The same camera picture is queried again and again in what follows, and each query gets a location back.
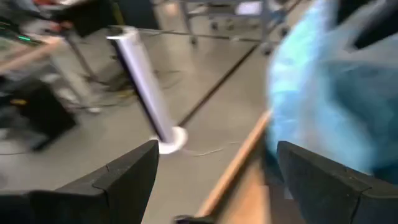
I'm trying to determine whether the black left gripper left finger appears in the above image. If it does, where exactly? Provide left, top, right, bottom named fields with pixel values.
left=0, top=139, right=160, bottom=224

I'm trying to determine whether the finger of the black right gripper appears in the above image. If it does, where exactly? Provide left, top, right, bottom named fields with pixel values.
left=353, top=17, right=398, bottom=50

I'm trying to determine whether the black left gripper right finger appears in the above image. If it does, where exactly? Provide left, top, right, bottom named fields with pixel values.
left=276, top=140, right=398, bottom=224

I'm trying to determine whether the blue plastic trash bag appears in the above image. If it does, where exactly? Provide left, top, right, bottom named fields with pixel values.
left=266, top=0, right=398, bottom=185

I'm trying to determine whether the black floor case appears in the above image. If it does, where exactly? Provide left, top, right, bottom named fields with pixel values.
left=0, top=79, right=78, bottom=152

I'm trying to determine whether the grey metal workbench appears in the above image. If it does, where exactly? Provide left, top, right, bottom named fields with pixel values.
left=46, top=29, right=103, bottom=114

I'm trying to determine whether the white pole with round base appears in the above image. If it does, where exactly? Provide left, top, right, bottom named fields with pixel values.
left=106, top=26, right=189, bottom=156

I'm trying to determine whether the grey cart on casters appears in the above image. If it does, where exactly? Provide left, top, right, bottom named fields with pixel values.
left=178, top=0, right=292, bottom=56

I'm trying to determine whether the black aluminium table frame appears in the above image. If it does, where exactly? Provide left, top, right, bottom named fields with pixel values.
left=173, top=214, right=216, bottom=224

